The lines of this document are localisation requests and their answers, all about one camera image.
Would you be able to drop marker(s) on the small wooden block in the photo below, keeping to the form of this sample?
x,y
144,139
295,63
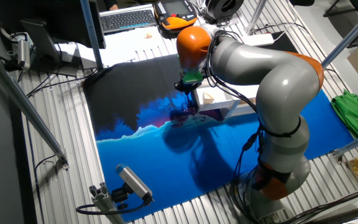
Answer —
x,y
148,35

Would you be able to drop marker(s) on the short aluminium profile mount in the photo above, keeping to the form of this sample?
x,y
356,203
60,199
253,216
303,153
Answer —
x,y
104,202

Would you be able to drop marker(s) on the black computer keyboard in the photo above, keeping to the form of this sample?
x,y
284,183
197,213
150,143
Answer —
x,y
127,19

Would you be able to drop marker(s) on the short grey frame bar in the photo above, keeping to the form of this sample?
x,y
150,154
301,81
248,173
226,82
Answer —
x,y
356,143

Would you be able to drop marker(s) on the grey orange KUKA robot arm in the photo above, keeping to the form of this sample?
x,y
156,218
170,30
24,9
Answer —
x,y
278,84

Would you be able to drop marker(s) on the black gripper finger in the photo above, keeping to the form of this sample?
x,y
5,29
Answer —
x,y
194,101
187,98

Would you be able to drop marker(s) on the white power strip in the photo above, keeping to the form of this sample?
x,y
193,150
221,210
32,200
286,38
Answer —
x,y
258,40

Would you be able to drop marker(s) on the black round spool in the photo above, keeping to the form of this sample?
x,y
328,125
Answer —
x,y
224,7

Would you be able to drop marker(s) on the grey diagonal frame bar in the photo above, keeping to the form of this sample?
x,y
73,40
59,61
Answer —
x,y
350,34

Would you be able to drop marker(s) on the white paper sheet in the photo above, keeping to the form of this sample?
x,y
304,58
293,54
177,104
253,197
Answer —
x,y
126,46

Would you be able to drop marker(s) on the orange black teach pendant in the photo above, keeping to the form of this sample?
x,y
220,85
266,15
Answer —
x,y
171,14

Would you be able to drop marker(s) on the person's dark sleeved forearm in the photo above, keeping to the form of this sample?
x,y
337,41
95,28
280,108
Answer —
x,y
112,3

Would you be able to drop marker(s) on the green camera mount plate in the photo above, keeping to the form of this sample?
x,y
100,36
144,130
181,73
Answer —
x,y
193,77

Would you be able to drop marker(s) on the printed landscape cloth mat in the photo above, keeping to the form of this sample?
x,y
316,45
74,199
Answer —
x,y
166,165

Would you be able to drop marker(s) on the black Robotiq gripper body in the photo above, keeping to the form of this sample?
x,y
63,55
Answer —
x,y
186,87

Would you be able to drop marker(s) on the dark metal beam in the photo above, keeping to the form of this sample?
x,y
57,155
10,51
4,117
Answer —
x,y
343,216

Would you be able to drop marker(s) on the blue grey upright pole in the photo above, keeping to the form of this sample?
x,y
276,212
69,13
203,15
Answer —
x,y
91,34

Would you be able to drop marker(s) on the silver camera on clamp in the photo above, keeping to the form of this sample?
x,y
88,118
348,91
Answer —
x,y
23,53

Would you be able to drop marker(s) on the long aluminium frame bar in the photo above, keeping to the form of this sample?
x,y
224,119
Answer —
x,y
26,109

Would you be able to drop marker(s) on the green cloth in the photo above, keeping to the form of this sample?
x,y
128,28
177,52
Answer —
x,y
357,118

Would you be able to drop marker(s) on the black office chair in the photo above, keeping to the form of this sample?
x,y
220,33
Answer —
x,y
353,6

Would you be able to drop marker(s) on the black computer monitor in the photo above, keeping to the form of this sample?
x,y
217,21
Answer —
x,y
57,21

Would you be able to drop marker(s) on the tan wooden piece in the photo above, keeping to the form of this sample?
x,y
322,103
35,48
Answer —
x,y
249,101

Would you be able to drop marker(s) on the silver camera with blue end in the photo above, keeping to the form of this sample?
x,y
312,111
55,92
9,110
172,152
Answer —
x,y
134,182

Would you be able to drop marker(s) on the silver metal post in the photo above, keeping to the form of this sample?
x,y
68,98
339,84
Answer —
x,y
255,15

